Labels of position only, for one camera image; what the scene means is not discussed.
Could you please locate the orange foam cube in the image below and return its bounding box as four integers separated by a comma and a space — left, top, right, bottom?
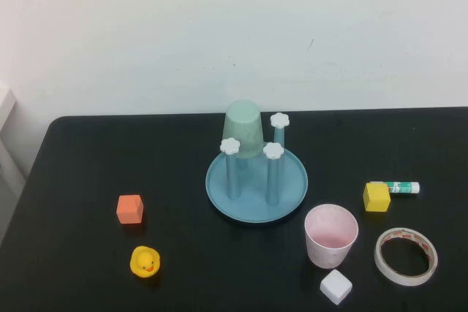
116, 194, 144, 224

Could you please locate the yellow rubber duck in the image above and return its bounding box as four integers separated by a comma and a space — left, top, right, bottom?
129, 246, 161, 278

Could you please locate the mint green plastic cup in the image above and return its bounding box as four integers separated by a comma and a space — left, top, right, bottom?
222, 99, 265, 160

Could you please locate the pink plastic cup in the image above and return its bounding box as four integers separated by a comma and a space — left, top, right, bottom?
303, 202, 360, 270

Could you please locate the white foam cube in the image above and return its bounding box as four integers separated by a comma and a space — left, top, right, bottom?
320, 269, 353, 306

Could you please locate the yellow foam cube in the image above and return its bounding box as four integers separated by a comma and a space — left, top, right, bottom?
362, 182, 392, 213

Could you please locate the green white glue stick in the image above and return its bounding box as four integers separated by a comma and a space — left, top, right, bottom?
369, 180, 421, 195

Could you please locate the blue cup stand with posts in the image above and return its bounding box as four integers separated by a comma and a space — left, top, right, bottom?
205, 112, 309, 224

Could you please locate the white furniture edge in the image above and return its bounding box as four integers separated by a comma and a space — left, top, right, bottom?
0, 84, 27, 247

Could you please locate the white tape roll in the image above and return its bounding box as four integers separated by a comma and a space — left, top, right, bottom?
374, 227, 439, 287

